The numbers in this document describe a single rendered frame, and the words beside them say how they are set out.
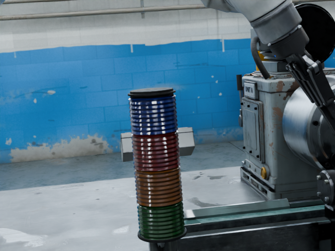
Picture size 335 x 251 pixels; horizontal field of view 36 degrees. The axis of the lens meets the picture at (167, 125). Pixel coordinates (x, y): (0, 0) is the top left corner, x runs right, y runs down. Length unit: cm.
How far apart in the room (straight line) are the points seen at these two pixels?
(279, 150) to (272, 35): 53
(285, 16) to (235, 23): 571
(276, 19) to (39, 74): 560
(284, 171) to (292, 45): 56
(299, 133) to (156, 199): 72
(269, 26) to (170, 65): 554
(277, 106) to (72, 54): 515
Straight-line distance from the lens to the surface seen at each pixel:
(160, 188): 63
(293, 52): 103
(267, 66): 166
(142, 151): 62
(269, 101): 147
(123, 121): 652
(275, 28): 101
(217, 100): 668
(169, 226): 65
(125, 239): 132
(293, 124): 134
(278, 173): 149
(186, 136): 119
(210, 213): 107
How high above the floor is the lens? 127
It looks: 9 degrees down
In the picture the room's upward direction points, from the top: 4 degrees counter-clockwise
